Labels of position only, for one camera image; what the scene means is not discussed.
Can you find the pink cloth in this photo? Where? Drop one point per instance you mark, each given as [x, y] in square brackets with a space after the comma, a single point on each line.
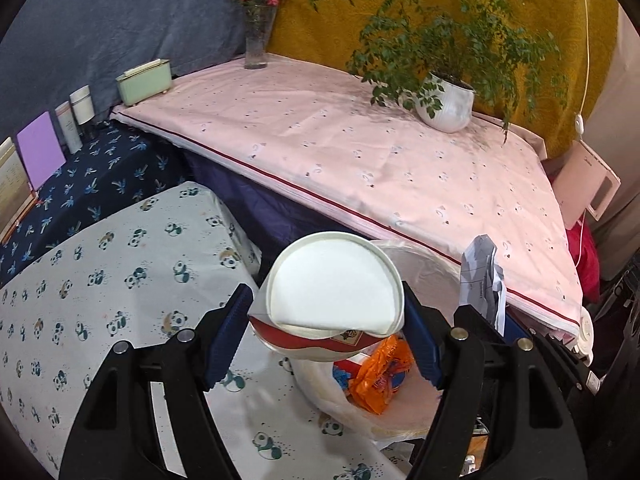
[350, 160]

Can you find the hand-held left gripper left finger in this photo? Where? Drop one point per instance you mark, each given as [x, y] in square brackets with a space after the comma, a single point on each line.
[230, 335]

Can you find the white paper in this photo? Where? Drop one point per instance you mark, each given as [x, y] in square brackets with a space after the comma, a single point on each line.
[480, 280]

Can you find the pink flat box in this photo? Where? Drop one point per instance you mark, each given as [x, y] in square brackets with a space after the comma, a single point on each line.
[580, 175]

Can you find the purple notebook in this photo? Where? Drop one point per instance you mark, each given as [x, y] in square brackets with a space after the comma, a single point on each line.
[42, 152]

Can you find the dark purple cloth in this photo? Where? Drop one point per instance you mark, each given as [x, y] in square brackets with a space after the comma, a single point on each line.
[260, 210]

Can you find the blue-grey cloth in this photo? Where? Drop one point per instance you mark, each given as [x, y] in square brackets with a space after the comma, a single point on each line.
[125, 15]

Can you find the green tissue box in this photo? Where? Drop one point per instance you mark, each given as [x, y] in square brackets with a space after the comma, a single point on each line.
[145, 85]

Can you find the green leafy plant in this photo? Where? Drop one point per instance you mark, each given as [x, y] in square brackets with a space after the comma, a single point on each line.
[440, 25]

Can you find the panda print tablecloth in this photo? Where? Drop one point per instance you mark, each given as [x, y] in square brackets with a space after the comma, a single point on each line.
[100, 320]

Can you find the white plant pot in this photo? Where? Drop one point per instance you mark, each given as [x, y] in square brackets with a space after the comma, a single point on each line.
[450, 105]

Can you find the white round device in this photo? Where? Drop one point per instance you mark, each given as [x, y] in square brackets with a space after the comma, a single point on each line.
[584, 335]

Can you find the glass vase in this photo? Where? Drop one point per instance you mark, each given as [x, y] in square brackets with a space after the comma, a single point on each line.
[257, 40]

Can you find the navy palm print cloth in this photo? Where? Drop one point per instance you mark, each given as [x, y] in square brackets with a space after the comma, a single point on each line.
[100, 180]

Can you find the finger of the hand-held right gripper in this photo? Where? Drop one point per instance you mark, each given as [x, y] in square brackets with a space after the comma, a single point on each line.
[475, 317]

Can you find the tall white bottle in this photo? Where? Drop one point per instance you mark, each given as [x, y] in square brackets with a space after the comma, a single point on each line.
[70, 130]

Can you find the red cloth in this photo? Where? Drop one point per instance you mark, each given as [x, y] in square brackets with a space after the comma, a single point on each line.
[587, 260]

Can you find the red paper cup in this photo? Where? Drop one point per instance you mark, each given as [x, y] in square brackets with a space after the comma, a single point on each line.
[325, 285]

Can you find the yellow curtain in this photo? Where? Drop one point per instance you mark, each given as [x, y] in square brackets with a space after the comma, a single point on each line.
[300, 35]

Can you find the orange plastic wrapper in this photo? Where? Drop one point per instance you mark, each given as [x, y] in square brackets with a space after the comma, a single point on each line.
[380, 380]

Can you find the white plastic bag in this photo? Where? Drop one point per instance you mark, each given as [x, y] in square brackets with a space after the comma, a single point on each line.
[320, 390]

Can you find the brown hardcover book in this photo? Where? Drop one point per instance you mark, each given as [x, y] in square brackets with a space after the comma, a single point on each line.
[20, 215]

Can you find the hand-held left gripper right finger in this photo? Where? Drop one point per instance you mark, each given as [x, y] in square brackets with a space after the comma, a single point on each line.
[420, 345]

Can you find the white jar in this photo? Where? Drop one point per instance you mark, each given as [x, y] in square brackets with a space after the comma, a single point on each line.
[82, 107]

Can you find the cream printed booklet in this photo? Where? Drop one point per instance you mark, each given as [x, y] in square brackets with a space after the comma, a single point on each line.
[12, 180]

